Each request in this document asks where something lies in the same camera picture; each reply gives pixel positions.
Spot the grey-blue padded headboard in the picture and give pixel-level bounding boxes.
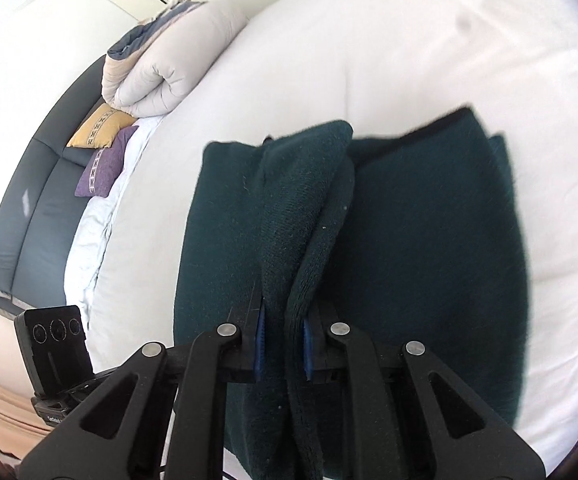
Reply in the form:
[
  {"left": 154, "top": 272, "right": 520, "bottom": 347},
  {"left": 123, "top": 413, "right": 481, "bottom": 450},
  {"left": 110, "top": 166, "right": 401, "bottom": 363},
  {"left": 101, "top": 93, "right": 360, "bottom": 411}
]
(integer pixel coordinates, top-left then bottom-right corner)
[{"left": 0, "top": 62, "right": 112, "bottom": 318}]

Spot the bed with beige sheet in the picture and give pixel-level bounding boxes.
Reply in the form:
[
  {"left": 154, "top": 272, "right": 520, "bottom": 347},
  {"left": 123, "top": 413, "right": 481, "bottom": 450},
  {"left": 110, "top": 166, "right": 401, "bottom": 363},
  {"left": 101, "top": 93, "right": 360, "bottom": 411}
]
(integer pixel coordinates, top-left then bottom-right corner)
[{"left": 66, "top": 0, "right": 578, "bottom": 480}]

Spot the purple cushion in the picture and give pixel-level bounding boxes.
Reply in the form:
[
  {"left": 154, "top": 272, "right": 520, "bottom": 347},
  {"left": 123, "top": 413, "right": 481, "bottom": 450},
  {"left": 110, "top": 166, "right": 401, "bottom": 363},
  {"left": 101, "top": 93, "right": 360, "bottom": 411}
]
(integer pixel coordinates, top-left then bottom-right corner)
[{"left": 74, "top": 126, "right": 140, "bottom": 198}]

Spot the dark green sweater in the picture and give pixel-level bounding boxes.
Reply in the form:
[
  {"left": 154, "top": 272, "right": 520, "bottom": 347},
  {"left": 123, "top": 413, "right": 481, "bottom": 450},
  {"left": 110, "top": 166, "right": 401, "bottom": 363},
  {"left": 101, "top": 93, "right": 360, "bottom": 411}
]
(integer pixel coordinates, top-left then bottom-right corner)
[{"left": 171, "top": 106, "right": 530, "bottom": 480}]

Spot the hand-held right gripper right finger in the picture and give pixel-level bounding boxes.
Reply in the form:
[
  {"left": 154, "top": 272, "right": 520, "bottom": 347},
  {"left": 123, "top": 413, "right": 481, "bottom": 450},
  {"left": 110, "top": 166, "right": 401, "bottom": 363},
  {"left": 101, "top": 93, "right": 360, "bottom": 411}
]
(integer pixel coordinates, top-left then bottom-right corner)
[{"left": 301, "top": 310, "right": 544, "bottom": 480}]

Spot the folded beige duvet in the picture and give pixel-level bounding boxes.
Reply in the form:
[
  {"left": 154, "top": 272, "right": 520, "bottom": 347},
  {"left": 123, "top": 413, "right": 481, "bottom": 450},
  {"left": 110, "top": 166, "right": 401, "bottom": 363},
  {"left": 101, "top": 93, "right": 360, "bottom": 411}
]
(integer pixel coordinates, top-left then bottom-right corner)
[{"left": 102, "top": 0, "right": 250, "bottom": 120}]

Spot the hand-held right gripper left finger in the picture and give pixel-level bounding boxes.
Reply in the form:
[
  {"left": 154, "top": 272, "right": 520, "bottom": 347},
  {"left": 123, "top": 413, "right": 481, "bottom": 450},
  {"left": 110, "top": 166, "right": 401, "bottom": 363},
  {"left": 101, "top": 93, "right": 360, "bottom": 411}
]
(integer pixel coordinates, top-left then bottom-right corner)
[{"left": 19, "top": 287, "right": 270, "bottom": 480}]

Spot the yellow cushion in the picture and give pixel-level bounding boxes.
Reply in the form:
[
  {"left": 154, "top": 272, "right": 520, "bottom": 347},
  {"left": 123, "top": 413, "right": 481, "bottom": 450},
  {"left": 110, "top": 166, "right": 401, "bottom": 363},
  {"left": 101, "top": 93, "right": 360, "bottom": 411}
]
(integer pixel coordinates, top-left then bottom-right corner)
[{"left": 66, "top": 104, "right": 137, "bottom": 150}]

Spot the white pillow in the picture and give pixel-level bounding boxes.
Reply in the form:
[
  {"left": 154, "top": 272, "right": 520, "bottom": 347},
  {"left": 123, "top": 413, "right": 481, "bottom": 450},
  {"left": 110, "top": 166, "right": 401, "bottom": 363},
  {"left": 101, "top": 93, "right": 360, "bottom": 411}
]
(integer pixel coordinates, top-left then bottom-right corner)
[{"left": 66, "top": 115, "right": 170, "bottom": 321}]

